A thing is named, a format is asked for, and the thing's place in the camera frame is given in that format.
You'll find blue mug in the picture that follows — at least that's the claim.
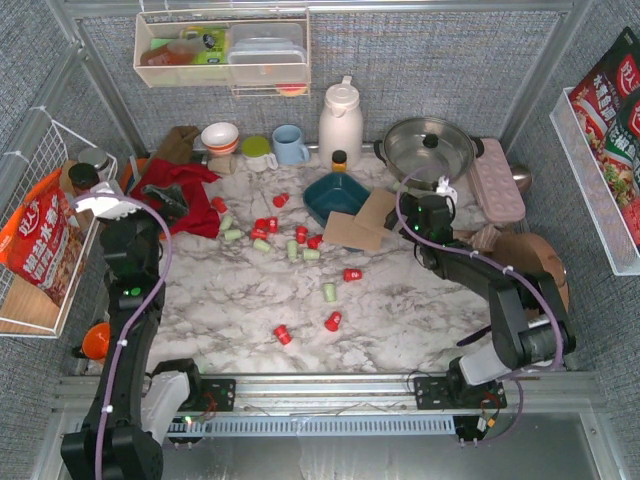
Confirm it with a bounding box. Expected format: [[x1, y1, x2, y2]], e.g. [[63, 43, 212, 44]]
[[272, 125, 310, 166]]

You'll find green lidded cup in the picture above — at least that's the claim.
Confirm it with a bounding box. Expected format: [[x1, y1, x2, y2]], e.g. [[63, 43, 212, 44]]
[[241, 136, 278, 173]]

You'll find red snack bag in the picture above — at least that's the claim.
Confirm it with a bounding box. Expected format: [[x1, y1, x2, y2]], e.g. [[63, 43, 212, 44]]
[[1, 169, 83, 306]]

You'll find white thermos jug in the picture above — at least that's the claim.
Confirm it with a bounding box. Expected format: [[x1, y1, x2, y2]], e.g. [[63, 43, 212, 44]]
[[318, 75, 364, 169]]

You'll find green drink bottle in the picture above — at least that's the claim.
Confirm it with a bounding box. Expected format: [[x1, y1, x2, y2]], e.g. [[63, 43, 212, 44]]
[[180, 26, 228, 65]]

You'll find metal lid jar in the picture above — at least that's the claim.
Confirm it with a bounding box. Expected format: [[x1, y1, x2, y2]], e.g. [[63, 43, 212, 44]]
[[78, 147, 110, 181]]

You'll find olive brown cloth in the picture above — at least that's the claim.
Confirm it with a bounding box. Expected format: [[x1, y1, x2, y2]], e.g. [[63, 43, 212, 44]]
[[154, 126, 200, 165]]

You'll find white mesh rack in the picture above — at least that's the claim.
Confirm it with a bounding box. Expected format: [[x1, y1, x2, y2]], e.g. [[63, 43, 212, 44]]
[[549, 87, 639, 277]]

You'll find white wire basket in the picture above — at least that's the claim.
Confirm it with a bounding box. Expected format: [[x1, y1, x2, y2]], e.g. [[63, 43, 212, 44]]
[[1, 106, 98, 338]]

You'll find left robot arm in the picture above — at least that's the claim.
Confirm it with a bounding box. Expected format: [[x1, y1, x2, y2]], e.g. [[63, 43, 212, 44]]
[[60, 180, 200, 479]]

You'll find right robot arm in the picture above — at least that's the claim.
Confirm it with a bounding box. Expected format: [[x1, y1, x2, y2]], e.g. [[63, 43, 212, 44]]
[[385, 190, 577, 406]]

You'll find orange mug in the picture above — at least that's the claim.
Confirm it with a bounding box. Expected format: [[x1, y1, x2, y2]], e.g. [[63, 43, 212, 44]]
[[72, 322, 111, 363]]

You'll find red cloth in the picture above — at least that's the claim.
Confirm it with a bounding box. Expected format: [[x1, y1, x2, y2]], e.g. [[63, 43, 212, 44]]
[[130, 158, 220, 239]]

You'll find orange juice bottle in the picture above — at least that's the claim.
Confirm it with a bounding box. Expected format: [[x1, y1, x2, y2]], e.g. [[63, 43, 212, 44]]
[[331, 150, 348, 172]]

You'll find dark lid jar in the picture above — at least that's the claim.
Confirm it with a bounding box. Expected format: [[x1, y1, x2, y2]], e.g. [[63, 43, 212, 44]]
[[68, 163, 101, 196]]

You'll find pink egg tray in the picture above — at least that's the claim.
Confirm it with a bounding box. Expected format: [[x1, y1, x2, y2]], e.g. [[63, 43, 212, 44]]
[[468, 137, 526, 224]]

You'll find brown cardboard sheet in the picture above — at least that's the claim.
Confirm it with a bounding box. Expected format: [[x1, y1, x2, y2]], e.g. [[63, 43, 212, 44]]
[[322, 188, 396, 253]]

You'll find clear plastic food box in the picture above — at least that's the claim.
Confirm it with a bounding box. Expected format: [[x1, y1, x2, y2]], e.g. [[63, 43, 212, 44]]
[[226, 22, 307, 85]]

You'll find white orange bowl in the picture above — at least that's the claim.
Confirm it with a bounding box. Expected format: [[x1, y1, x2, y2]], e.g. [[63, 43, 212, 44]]
[[200, 122, 239, 155]]

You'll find teal storage basket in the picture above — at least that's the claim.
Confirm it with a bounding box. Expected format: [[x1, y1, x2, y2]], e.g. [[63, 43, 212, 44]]
[[303, 172, 370, 227]]

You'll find clear wall shelf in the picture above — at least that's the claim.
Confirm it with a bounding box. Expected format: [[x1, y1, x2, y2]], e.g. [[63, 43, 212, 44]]
[[133, 7, 311, 96]]

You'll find steel pot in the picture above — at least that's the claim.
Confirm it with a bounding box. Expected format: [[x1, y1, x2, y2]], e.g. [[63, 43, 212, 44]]
[[373, 117, 485, 191]]

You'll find round wooden board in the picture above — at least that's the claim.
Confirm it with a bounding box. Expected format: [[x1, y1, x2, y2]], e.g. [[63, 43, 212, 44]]
[[491, 233, 569, 311]]

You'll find orange tray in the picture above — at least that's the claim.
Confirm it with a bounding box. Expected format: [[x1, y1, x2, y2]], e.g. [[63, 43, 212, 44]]
[[119, 157, 150, 194]]

